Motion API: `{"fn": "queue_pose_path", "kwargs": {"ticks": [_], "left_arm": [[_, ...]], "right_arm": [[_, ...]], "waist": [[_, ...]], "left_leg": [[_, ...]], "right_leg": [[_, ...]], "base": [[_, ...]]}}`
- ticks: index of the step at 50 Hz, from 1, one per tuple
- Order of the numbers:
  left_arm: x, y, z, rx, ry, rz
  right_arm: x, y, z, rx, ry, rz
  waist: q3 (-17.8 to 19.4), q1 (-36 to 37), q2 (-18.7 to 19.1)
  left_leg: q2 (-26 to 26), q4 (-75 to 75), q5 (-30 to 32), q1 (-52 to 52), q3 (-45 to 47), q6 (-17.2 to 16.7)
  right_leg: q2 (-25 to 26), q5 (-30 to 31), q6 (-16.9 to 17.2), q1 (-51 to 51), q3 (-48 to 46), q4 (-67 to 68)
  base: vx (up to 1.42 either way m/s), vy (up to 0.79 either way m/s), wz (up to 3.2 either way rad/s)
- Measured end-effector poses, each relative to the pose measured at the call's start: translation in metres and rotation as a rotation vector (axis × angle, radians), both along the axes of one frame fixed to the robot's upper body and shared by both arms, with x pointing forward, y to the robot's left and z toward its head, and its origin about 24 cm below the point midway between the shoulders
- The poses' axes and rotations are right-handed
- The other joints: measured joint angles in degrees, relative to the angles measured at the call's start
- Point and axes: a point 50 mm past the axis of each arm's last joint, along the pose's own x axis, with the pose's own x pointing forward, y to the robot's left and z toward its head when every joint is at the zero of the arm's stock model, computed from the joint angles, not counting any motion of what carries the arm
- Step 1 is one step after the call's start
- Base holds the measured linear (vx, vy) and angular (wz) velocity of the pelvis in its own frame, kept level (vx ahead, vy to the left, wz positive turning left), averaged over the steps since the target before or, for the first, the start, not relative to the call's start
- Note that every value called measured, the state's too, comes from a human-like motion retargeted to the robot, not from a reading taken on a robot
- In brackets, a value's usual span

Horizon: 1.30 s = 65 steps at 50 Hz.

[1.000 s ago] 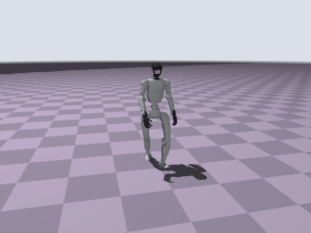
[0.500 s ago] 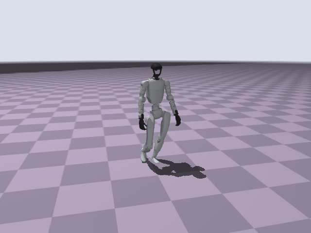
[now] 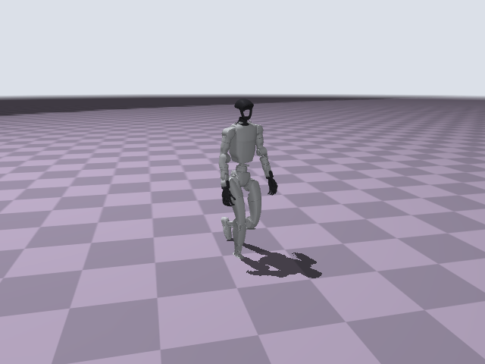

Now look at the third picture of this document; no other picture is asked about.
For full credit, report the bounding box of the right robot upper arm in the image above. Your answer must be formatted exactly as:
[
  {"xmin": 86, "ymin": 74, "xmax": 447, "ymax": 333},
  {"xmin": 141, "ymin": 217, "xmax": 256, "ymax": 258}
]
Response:
[{"xmin": 219, "ymin": 127, "xmax": 236, "ymax": 163}]

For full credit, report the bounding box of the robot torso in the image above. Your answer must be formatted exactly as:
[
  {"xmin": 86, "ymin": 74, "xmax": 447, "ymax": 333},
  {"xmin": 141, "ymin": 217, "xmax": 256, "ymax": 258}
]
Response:
[{"xmin": 229, "ymin": 120, "xmax": 257, "ymax": 187}]

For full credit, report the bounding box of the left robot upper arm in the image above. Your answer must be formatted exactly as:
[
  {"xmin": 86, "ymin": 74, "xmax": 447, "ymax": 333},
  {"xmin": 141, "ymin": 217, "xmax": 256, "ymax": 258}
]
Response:
[{"xmin": 255, "ymin": 124, "xmax": 267, "ymax": 156}]

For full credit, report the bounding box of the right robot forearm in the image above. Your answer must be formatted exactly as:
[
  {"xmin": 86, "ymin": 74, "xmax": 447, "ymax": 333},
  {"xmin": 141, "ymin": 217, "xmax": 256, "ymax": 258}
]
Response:
[{"xmin": 219, "ymin": 154, "xmax": 230, "ymax": 187}]

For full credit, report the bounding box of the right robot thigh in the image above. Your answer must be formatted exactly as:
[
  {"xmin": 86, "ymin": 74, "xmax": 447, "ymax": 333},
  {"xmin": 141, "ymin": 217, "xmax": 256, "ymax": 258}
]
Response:
[{"xmin": 229, "ymin": 175, "xmax": 247, "ymax": 229}]

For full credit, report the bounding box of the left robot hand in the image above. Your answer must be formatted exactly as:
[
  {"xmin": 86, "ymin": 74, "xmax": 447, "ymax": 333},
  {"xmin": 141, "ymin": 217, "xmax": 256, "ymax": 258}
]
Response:
[{"xmin": 266, "ymin": 171, "xmax": 277, "ymax": 195}]

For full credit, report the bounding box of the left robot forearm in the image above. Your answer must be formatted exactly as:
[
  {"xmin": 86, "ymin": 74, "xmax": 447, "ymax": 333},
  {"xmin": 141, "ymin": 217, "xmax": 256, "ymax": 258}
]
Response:
[{"xmin": 260, "ymin": 152, "xmax": 273, "ymax": 177}]

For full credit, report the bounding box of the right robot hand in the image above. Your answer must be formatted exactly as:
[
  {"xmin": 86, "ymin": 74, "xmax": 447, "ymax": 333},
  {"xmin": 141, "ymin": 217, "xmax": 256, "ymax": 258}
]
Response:
[{"xmin": 221, "ymin": 180, "xmax": 236, "ymax": 206}]

